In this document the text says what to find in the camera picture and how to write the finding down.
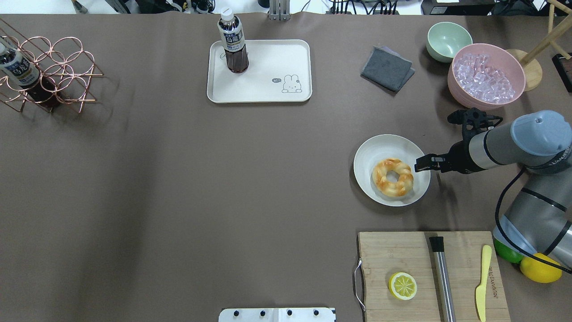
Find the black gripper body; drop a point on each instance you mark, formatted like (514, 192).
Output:
(459, 158)

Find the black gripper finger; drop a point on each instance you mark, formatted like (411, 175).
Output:
(424, 163)

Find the glazed donut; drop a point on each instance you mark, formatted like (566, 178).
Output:
(402, 186)

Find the white plate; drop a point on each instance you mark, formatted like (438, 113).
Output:
(381, 147)

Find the white cartoon tray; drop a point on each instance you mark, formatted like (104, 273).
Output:
(279, 71)

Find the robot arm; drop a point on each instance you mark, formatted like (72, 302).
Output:
(540, 142)

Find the black framed wooden tray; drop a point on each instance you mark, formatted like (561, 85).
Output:
(564, 68)

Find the tea bottle on tray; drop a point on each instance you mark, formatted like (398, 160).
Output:
(232, 36)

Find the pink bowl with ice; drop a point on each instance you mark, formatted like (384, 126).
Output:
(486, 77)

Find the wooden cutting board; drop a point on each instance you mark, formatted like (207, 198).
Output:
(384, 253)

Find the lime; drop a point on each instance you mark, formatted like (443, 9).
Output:
(507, 253)

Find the grey folded cloth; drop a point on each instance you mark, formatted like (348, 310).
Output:
(387, 68)

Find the wooden stand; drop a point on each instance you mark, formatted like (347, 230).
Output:
(528, 60)

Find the green bowl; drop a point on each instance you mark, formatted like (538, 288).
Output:
(445, 39)

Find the lemon slice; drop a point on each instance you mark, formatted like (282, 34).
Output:
(402, 286)

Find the yellow plastic knife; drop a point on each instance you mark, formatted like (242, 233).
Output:
(481, 288)

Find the yellow lemon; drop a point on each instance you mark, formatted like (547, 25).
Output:
(538, 271)

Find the steel tube black cap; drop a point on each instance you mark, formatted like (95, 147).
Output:
(437, 246)

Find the tea bottle in rack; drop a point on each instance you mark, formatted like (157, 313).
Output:
(28, 76)

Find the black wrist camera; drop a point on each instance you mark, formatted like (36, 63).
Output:
(473, 122)

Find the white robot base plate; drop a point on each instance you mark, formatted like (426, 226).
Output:
(293, 314)

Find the copper wire bottle rack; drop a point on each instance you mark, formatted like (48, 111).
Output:
(67, 71)

